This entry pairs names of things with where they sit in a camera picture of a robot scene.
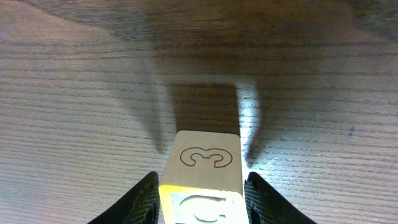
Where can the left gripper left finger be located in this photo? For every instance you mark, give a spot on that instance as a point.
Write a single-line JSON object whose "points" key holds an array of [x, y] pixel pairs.
{"points": [[140, 205]]}

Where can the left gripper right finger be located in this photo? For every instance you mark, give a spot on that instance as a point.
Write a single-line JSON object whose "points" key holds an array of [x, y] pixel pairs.
{"points": [[265, 205]]}

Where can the yellow block C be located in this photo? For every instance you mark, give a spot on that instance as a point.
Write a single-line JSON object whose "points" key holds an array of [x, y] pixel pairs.
{"points": [[202, 180]]}

